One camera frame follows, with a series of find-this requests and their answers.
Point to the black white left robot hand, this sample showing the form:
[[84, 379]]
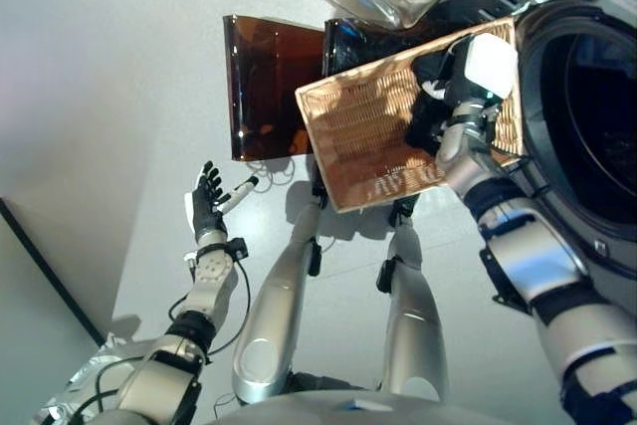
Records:
[[206, 211]]

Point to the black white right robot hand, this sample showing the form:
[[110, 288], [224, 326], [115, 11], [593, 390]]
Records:
[[490, 66]]

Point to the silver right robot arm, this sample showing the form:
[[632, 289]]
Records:
[[537, 266]]

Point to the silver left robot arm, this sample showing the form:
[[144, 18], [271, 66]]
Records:
[[209, 285]]

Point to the grey stacked washing machine tower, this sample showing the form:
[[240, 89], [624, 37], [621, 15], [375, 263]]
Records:
[[587, 121]]

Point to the silver left robot leg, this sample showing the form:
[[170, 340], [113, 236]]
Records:
[[278, 305]]

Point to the rectangular wicker laundry basket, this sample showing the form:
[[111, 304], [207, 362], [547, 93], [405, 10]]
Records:
[[368, 131]]

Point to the silver robot torso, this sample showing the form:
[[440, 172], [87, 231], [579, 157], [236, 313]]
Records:
[[348, 410]]

